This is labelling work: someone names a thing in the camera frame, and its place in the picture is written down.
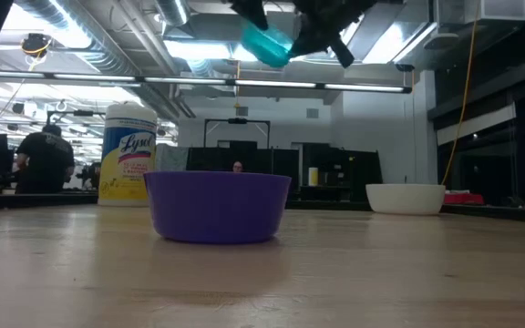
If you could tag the red flat object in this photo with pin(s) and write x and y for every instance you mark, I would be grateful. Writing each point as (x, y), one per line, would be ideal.
(465, 199)

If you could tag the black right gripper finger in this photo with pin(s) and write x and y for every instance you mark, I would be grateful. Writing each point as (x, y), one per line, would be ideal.
(317, 37)
(305, 49)

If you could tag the pale yellow canister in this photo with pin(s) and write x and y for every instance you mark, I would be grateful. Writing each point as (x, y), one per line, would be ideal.
(313, 177)

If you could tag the black cabinet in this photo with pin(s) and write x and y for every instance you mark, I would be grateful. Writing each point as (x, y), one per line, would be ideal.
(358, 173)

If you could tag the black gantry frame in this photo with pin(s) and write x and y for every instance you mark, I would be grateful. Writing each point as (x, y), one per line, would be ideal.
(237, 120)

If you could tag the Lysol wipes canister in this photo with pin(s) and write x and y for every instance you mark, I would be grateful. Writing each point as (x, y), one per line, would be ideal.
(126, 155)

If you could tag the white bowl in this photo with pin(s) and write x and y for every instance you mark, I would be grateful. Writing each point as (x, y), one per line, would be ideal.
(405, 198)

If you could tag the teal plastic bowl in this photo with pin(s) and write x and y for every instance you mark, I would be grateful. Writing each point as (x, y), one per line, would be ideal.
(267, 50)

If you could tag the white ceiling unit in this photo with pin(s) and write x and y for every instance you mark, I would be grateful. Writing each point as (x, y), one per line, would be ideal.
(481, 10)

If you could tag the grey wall vent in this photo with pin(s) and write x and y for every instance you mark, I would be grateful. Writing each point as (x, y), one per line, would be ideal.
(312, 113)
(242, 111)

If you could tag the silver ventilation duct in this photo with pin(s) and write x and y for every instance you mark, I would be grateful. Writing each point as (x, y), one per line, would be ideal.
(107, 54)
(171, 11)

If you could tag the black partition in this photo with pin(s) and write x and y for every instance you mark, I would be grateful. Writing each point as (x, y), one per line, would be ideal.
(212, 159)

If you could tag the blue plastic bowl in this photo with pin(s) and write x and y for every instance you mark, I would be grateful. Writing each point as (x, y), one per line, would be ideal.
(217, 207)

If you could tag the person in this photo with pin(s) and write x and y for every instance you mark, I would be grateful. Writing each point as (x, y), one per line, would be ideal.
(46, 159)
(238, 167)

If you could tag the long ceiling light bar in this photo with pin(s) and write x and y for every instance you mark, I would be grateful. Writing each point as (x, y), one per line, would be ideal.
(189, 81)

